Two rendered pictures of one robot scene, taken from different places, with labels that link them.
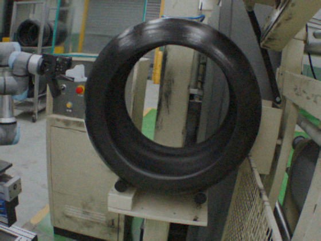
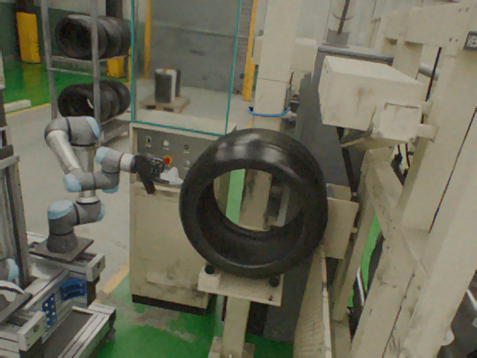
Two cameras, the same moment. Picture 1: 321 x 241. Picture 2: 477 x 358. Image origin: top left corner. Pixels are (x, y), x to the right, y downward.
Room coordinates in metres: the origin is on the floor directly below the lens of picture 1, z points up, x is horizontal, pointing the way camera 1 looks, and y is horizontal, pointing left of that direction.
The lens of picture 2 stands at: (-0.42, 0.01, 1.88)
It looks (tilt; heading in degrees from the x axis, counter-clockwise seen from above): 26 degrees down; 0
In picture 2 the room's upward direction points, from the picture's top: 8 degrees clockwise
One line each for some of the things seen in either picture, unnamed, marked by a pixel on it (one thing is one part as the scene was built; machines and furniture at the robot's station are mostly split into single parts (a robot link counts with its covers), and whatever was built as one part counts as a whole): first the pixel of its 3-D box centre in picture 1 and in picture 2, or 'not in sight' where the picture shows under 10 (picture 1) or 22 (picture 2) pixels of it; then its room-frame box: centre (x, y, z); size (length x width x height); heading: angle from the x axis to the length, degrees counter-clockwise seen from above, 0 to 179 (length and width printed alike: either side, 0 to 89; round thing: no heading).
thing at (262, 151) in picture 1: (257, 135); (334, 220); (1.37, -0.44, 1.05); 0.20 x 0.15 x 0.30; 175
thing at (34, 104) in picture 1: (40, 57); (96, 72); (5.10, 2.15, 0.96); 1.36 x 0.71 x 1.92; 172
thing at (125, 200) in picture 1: (129, 183); (216, 261); (1.20, 0.10, 0.83); 0.36 x 0.09 x 0.06; 175
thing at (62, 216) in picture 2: not in sight; (61, 216); (1.34, 0.89, 0.88); 0.13 x 0.12 x 0.14; 130
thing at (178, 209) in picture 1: (162, 196); (244, 273); (1.19, -0.04, 0.80); 0.37 x 0.36 x 0.02; 85
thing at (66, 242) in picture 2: not in sight; (62, 236); (1.33, 0.90, 0.77); 0.15 x 0.15 x 0.10
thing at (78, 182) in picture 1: (93, 154); (180, 216); (1.98, 0.41, 0.63); 0.56 x 0.41 x 1.27; 85
